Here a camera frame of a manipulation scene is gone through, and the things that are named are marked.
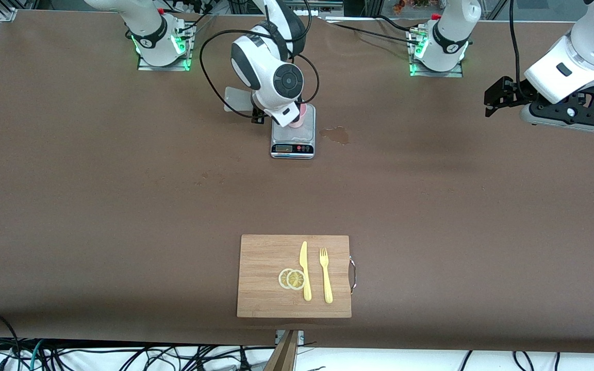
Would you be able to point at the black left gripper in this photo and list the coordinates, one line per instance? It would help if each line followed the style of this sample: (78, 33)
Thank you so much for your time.
(512, 91)

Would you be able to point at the translucent orange-capped sauce bottle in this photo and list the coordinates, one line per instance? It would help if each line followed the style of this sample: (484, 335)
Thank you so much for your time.
(237, 99)

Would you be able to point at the pink plastic cup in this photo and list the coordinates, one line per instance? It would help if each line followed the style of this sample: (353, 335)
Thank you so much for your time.
(301, 117)

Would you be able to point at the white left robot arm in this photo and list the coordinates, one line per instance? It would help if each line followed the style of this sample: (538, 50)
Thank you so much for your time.
(591, 46)

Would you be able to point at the silver digital kitchen scale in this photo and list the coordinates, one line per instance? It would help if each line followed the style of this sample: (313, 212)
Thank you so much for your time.
(292, 141)

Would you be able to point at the white power strip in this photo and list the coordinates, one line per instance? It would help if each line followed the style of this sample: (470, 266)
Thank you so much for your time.
(302, 11)

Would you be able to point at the bamboo cutting board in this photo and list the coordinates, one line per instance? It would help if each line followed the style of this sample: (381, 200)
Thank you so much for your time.
(261, 257)

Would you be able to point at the yellow plastic knife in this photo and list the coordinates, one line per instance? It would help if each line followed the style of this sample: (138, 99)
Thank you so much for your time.
(303, 257)

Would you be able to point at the lemon slice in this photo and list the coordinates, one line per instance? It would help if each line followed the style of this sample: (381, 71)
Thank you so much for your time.
(282, 279)
(295, 280)

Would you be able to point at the yellow plastic fork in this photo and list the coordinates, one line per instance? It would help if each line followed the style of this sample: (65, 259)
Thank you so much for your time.
(328, 288)

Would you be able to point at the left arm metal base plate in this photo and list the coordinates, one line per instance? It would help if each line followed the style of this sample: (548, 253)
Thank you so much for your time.
(451, 73)

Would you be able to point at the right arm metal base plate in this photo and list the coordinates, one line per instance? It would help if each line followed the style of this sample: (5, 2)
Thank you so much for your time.
(145, 66)

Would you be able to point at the small metal bracket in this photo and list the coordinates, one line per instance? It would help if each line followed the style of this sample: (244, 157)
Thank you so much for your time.
(279, 337)

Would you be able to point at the wooden post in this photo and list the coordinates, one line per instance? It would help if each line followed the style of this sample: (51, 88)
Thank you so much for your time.
(284, 355)

